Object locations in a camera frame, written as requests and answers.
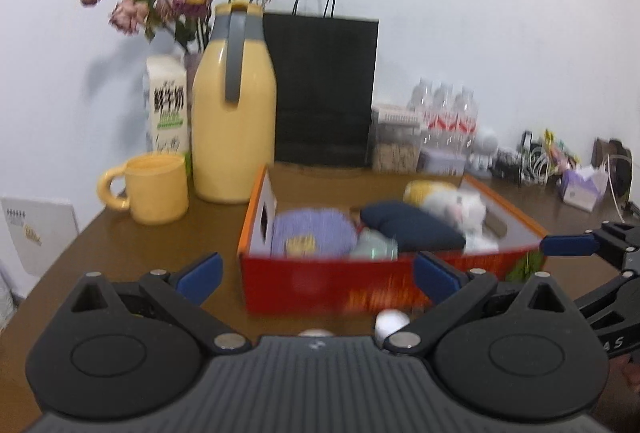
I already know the white flat round lid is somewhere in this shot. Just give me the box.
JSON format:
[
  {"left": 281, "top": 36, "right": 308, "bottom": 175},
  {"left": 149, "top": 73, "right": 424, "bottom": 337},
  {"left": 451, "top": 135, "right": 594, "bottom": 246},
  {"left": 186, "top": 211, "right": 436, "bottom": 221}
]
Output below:
[{"left": 298, "top": 328, "right": 334, "bottom": 338}]

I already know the yellow ceramic mug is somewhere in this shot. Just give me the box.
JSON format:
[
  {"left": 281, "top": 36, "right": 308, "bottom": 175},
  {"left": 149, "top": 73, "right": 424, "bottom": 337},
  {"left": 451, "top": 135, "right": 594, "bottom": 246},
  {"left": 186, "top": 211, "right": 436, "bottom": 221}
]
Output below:
[{"left": 96, "top": 153, "right": 189, "bottom": 225}]

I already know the black paper shopping bag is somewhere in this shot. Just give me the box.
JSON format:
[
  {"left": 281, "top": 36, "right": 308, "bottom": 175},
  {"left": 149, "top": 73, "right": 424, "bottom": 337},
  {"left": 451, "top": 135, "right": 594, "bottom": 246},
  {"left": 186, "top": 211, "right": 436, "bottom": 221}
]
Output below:
[{"left": 264, "top": 0, "right": 378, "bottom": 168}]

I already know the water bottle left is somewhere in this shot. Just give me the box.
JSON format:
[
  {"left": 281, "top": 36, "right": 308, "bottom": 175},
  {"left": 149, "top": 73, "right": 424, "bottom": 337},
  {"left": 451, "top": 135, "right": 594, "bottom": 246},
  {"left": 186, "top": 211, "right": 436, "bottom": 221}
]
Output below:
[{"left": 407, "top": 78, "right": 433, "bottom": 131}]

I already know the water bottle middle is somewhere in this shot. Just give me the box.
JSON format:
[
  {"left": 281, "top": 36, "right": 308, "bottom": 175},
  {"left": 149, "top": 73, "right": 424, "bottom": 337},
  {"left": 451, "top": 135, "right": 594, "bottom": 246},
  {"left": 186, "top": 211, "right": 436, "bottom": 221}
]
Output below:
[{"left": 428, "top": 82, "right": 456, "bottom": 147}]

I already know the small white bottle cap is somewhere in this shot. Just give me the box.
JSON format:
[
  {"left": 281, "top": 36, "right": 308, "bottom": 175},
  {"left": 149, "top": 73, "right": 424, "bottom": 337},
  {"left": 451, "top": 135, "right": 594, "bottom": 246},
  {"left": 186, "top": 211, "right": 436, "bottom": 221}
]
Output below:
[{"left": 374, "top": 309, "right": 410, "bottom": 344}]

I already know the purple drawstring cloth bag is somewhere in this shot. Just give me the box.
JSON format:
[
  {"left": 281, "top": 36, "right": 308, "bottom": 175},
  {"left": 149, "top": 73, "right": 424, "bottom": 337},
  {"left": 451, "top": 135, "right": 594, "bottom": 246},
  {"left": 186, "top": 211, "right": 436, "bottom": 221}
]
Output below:
[{"left": 270, "top": 208, "right": 358, "bottom": 257}]

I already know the water bottle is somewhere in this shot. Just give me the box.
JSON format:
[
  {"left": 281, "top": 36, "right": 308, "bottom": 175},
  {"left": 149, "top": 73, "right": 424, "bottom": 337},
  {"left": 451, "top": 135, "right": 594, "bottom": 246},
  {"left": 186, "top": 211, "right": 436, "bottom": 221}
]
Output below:
[
  {"left": 452, "top": 86, "right": 478, "bottom": 155},
  {"left": 407, "top": 78, "right": 433, "bottom": 131},
  {"left": 428, "top": 82, "right": 456, "bottom": 147}
]

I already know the white milk carton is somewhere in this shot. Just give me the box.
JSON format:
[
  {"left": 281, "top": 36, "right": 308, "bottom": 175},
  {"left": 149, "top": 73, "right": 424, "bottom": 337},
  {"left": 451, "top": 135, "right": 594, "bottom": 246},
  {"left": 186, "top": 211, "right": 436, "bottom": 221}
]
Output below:
[{"left": 142, "top": 54, "right": 191, "bottom": 174}]

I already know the navy zip pouch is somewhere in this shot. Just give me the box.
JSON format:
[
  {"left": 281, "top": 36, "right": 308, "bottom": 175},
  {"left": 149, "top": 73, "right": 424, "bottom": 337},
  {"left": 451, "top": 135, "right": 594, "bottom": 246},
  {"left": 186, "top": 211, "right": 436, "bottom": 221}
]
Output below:
[{"left": 360, "top": 200, "right": 465, "bottom": 253}]

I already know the yellow thermos jug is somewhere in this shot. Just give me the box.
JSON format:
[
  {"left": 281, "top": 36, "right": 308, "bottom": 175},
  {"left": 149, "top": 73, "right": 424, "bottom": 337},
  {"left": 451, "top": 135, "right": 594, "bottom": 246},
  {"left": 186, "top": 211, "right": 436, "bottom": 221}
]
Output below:
[{"left": 191, "top": 0, "right": 277, "bottom": 204}]

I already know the colourful snack packet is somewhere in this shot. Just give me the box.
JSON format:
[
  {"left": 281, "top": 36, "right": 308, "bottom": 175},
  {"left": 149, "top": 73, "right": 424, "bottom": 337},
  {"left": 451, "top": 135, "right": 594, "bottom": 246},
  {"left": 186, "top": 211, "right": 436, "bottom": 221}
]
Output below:
[{"left": 542, "top": 129, "right": 580, "bottom": 173}]

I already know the white robot toy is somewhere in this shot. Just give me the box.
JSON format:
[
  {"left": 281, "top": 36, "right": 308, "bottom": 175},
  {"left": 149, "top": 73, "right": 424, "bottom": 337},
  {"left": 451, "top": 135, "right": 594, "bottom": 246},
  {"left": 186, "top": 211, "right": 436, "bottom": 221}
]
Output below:
[{"left": 466, "top": 128, "right": 499, "bottom": 179}]

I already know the white wall panel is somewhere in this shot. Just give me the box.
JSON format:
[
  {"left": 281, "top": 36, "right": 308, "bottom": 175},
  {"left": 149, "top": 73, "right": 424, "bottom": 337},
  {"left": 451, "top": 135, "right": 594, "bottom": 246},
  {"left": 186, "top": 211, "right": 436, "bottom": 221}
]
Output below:
[{"left": 1, "top": 196, "right": 79, "bottom": 278}]

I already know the water bottle right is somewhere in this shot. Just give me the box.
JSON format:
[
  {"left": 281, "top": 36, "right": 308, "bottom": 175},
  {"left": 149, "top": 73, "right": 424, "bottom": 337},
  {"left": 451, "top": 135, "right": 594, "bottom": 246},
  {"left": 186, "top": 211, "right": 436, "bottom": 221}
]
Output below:
[{"left": 452, "top": 86, "right": 478, "bottom": 155}]

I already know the clear snack container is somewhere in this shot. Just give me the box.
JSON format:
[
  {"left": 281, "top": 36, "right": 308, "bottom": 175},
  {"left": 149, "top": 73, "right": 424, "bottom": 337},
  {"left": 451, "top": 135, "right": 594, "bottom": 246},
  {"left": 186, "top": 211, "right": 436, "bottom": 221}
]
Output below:
[{"left": 372, "top": 104, "right": 421, "bottom": 173}]

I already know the red cardboard box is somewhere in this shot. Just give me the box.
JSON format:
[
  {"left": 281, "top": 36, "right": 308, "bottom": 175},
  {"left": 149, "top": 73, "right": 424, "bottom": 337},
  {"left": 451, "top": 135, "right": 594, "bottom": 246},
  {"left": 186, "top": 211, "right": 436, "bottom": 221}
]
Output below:
[{"left": 238, "top": 164, "right": 546, "bottom": 315}]

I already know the purple tissue pack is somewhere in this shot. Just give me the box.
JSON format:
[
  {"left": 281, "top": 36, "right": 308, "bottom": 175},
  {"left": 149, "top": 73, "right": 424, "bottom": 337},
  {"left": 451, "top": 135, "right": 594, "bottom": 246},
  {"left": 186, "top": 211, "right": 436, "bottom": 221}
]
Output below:
[{"left": 559, "top": 166, "right": 608, "bottom": 213}]

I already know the white and yellow plush hamster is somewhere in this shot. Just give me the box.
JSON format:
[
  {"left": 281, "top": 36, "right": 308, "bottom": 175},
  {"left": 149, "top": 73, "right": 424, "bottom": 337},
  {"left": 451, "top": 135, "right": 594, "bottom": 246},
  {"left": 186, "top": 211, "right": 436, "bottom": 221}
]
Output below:
[{"left": 402, "top": 181, "right": 487, "bottom": 236}]

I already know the tangle of black cables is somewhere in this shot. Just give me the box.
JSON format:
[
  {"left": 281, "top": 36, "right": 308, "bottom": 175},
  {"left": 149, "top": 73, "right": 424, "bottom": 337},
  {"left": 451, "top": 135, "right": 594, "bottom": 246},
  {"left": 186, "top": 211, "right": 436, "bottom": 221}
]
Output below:
[{"left": 489, "top": 147, "right": 524, "bottom": 182}]

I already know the tangle of white cables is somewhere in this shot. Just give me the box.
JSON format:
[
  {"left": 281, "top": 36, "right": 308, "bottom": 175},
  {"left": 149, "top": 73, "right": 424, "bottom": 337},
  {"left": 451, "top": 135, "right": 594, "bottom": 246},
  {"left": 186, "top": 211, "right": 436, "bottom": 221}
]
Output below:
[{"left": 519, "top": 145, "right": 554, "bottom": 186}]

